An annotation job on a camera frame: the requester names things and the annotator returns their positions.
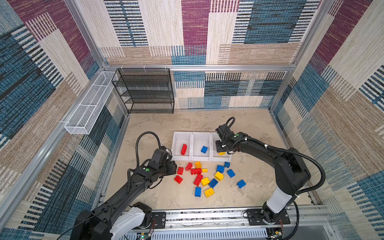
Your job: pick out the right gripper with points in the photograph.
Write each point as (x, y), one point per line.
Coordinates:
(218, 147)

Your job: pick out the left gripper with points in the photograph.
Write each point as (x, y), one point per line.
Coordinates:
(172, 167)

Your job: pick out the blue lego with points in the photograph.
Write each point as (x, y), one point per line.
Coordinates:
(204, 149)

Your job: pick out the long red lego brick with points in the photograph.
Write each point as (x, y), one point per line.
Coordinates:
(184, 150)

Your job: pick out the yellow lego brick studs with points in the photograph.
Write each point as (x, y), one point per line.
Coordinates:
(198, 165)

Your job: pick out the long red lego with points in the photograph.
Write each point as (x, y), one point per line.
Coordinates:
(196, 171)

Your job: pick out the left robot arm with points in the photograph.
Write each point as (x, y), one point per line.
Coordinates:
(109, 221)

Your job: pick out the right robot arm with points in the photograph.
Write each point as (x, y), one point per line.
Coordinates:
(291, 172)

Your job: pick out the white right plastic bin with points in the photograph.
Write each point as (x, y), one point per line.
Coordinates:
(215, 148)

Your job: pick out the white plastic bin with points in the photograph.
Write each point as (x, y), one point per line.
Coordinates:
(200, 139)
(179, 140)
(215, 148)

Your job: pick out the red curved lego brick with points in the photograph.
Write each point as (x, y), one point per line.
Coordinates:
(189, 167)

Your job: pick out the blue lego brick open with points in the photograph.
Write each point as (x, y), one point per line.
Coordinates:
(220, 168)

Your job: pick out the white middle plastic bin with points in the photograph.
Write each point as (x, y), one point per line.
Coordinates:
(200, 139)

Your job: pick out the blue lego brick middle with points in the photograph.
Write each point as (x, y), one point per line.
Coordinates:
(231, 173)

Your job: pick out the white left plastic bin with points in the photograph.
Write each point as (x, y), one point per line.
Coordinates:
(179, 140)

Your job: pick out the yellow lego brick right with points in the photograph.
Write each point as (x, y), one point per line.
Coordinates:
(219, 176)

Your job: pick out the blue lego brick far right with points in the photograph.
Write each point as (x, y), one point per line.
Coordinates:
(241, 184)

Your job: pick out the blue lego brick bottom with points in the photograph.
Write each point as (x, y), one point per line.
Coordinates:
(213, 183)

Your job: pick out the yellow lego brick bottom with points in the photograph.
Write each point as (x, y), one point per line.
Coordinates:
(205, 181)

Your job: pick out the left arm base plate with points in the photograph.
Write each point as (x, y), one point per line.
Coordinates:
(157, 221)

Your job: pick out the black wire mesh shelf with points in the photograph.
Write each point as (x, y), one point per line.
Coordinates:
(145, 90)

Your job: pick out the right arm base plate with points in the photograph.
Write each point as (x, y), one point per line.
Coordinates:
(260, 217)

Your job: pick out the white wire wall basket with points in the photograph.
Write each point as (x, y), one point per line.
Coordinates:
(87, 112)

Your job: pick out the aluminium mounting rail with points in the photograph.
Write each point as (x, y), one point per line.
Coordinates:
(307, 223)

